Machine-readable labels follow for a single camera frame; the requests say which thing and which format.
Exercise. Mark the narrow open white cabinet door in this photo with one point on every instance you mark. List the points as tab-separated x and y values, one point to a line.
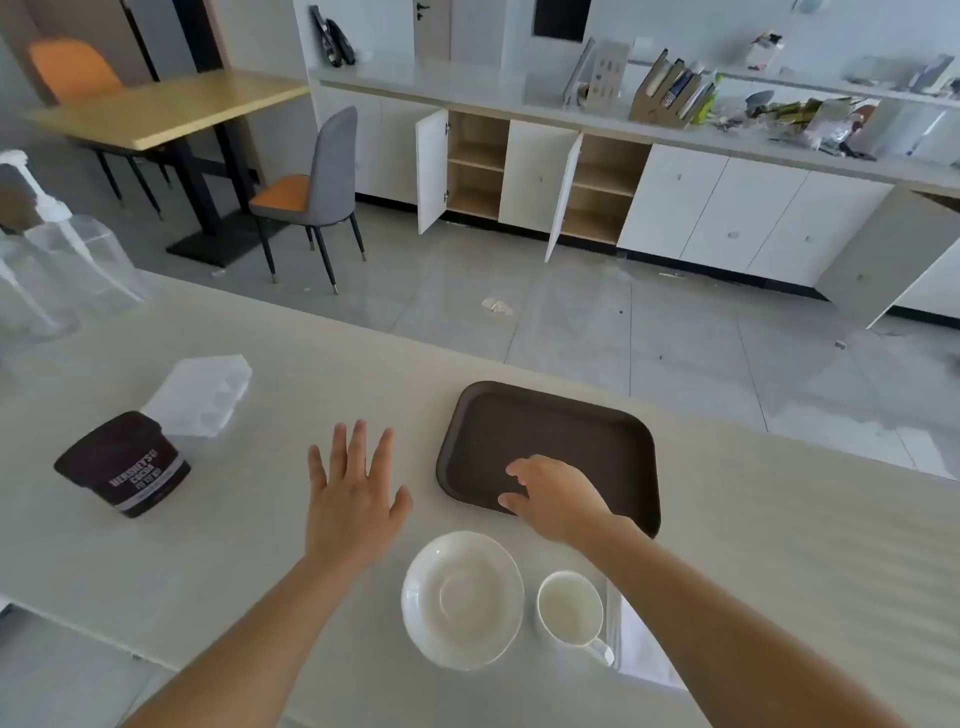
431	172

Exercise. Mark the white cabinet unit with counter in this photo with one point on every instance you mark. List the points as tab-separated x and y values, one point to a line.
697	202

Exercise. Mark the translucent plastic organizer box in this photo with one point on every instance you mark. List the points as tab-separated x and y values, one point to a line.
195	390

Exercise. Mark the person's right forearm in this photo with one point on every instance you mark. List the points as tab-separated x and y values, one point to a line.
712	630

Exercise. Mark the orange chair with black legs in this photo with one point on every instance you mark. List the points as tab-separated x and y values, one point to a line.
71	71

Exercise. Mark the person's right hand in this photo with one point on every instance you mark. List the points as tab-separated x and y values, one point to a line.
559	499

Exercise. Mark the person's left hand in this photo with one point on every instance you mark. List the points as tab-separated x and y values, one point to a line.
349	510

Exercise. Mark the clear pump bottle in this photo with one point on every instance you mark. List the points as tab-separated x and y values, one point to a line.
90	262
22	300

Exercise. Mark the wooden table with black base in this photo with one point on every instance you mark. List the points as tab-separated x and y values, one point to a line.
165	105

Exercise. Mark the dark brown cocoa tub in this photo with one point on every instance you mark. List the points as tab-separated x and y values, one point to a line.
120	465

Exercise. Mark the white standing card box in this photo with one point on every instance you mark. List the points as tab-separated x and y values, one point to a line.
604	75

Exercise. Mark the pile of clutter on counter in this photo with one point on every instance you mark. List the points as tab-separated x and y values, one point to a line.
802	120

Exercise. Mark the paper scrap on floor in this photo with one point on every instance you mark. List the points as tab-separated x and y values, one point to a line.
496	306

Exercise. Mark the grey chair with orange seat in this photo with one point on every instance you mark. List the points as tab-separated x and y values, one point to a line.
334	165

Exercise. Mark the dark wall panel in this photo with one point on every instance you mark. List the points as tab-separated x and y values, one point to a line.
561	16

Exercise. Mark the thin open white cabinet door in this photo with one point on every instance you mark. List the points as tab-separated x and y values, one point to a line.
564	195

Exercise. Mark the black items on counter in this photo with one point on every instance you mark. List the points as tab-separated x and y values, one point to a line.
334	41

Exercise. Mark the white napkin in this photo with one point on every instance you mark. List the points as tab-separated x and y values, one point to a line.
637	652

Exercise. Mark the white scalloped saucer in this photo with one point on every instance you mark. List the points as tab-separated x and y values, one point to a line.
457	600

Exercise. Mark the dark brown tray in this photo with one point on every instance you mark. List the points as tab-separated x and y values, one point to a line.
540	427

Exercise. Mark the cardboard box of books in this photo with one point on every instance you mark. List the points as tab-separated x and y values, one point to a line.
652	105

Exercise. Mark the wide open white cabinet door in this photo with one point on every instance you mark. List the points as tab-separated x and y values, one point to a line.
885	255

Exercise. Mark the person's left forearm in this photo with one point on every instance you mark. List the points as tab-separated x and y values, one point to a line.
240	660

